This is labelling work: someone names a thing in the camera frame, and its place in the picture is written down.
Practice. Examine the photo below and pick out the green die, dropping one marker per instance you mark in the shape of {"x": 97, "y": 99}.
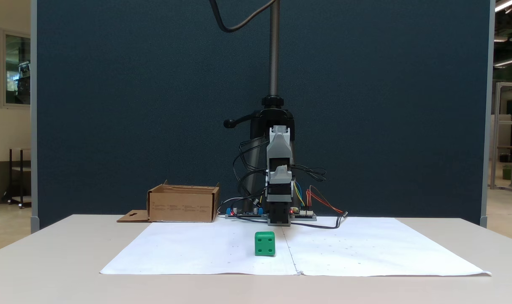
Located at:
{"x": 265, "y": 244}

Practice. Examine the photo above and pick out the grey black Koch robot arm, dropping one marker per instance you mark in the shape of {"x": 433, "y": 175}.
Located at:
{"x": 279, "y": 145}

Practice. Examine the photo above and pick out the motor controller circuit board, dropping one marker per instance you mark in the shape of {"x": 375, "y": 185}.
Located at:
{"x": 304, "y": 216}

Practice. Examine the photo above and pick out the blue power circuit board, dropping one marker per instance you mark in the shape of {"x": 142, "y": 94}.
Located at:
{"x": 243, "y": 213}

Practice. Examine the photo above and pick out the brown cardboard box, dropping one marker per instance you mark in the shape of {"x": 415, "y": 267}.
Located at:
{"x": 180, "y": 207}

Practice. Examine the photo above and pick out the white paper sheet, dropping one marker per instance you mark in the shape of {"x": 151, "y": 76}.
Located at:
{"x": 188, "y": 249}
{"x": 378, "y": 249}

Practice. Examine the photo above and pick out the dark blue partition panel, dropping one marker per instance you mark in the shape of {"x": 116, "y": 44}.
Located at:
{"x": 133, "y": 105}

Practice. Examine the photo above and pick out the ceiling strip light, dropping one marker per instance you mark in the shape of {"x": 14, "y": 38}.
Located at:
{"x": 501, "y": 39}
{"x": 509, "y": 61}
{"x": 506, "y": 4}

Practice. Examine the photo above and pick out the black shelf cart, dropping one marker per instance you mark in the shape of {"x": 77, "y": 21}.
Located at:
{"x": 20, "y": 169}

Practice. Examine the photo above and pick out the black metal camera stand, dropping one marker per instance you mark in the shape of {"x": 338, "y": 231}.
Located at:
{"x": 274, "y": 50}

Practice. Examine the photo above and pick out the aluminium profile frame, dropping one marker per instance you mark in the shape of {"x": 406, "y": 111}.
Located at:
{"x": 496, "y": 135}

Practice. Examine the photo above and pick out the framed wall window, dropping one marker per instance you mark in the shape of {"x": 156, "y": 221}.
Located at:
{"x": 17, "y": 67}

